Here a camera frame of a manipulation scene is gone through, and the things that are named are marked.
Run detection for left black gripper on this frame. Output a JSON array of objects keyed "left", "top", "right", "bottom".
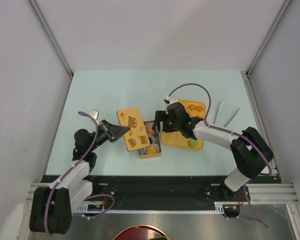
[{"left": 88, "top": 119, "right": 130, "bottom": 152}]

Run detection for silver tin lid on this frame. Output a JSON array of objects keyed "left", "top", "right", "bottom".
[{"left": 116, "top": 108, "right": 150, "bottom": 152}]

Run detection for orange cookie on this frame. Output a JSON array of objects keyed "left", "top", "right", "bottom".
[
  {"left": 146, "top": 146, "right": 157, "bottom": 155},
  {"left": 147, "top": 126, "right": 155, "bottom": 133}
]

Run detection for yellow cookie tin box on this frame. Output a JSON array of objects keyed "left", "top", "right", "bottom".
[{"left": 138, "top": 120, "right": 162, "bottom": 160}]

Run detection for metal tongs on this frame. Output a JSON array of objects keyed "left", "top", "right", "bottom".
[{"left": 214, "top": 100, "right": 241, "bottom": 127}]

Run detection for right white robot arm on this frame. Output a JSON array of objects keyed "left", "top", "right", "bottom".
[{"left": 152, "top": 101, "right": 274, "bottom": 201}]

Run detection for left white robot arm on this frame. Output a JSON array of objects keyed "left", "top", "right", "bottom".
[{"left": 29, "top": 120, "right": 130, "bottom": 235}]

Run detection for yellow cookie tray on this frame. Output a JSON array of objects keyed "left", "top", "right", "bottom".
[{"left": 161, "top": 99, "right": 206, "bottom": 151}]

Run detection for green sandwich cookie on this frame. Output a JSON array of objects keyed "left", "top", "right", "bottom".
[{"left": 188, "top": 138, "right": 199, "bottom": 148}]

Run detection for dark red round object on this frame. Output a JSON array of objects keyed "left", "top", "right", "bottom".
[{"left": 113, "top": 225, "right": 170, "bottom": 240}]

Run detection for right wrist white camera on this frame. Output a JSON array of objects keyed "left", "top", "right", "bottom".
[{"left": 164, "top": 95, "right": 179, "bottom": 106}]

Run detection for wrist white camera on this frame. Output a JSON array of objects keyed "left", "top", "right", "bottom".
[
  {"left": 164, "top": 95, "right": 179, "bottom": 106},
  {"left": 90, "top": 109, "right": 99, "bottom": 120}
]

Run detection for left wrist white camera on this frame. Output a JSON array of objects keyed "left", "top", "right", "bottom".
[{"left": 90, "top": 109, "right": 99, "bottom": 120}]

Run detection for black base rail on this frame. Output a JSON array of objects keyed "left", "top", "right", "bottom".
[{"left": 41, "top": 174, "right": 251, "bottom": 211}]

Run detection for white cable duct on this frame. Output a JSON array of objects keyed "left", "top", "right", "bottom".
[{"left": 72, "top": 201, "right": 241, "bottom": 215}]

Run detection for right aluminium frame post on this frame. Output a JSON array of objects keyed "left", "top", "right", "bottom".
[{"left": 247, "top": 0, "right": 293, "bottom": 76}]

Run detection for aluminium frame post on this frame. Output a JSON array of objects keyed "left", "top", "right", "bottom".
[
  {"left": 247, "top": 0, "right": 293, "bottom": 76},
  {"left": 27, "top": 0, "right": 74, "bottom": 78}
]

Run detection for left aluminium frame post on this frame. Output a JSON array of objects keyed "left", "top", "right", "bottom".
[{"left": 27, "top": 0, "right": 74, "bottom": 78}]

